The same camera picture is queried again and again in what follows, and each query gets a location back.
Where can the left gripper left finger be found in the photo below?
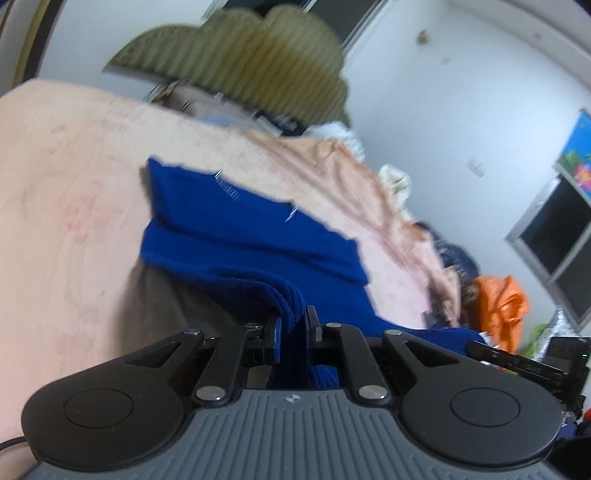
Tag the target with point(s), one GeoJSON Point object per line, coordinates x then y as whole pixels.
{"type": "Point", "coordinates": [213, 371]}

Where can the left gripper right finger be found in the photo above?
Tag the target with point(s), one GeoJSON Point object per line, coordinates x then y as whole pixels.
{"type": "Point", "coordinates": [374, 371]}

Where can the blue knit sweater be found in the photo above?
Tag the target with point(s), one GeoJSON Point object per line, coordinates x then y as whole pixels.
{"type": "Point", "coordinates": [258, 259]}

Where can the dark patterned clothes pile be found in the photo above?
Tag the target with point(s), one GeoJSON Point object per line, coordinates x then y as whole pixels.
{"type": "Point", "coordinates": [459, 260]}

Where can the orange garment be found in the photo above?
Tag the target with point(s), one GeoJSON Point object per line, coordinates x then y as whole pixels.
{"type": "Point", "coordinates": [499, 309]}

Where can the dark framed window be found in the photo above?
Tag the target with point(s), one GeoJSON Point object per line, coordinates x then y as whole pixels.
{"type": "Point", "coordinates": [553, 239]}

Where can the cream crumpled cloth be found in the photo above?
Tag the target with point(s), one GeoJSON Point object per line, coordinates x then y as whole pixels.
{"type": "Point", "coordinates": [398, 183]}

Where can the white crumpled duvet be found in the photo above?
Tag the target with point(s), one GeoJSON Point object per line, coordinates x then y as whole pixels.
{"type": "Point", "coordinates": [338, 131]}

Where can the pink floral bed sheet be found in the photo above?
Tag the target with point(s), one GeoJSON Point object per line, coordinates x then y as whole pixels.
{"type": "Point", "coordinates": [74, 207]}

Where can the brown patterned pillow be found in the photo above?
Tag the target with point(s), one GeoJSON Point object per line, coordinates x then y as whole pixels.
{"type": "Point", "coordinates": [201, 105]}

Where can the olive green padded headboard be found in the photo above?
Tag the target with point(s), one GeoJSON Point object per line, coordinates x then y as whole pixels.
{"type": "Point", "coordinates": [288, 62]}

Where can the colourful wall poster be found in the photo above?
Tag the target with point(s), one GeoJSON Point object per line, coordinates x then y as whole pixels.
{"type": "Point", "coordinates": [573, 163]}

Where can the white wall switch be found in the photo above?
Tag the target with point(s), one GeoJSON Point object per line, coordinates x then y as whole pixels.
{"type": "Point", "coordinates": [476, 167]}

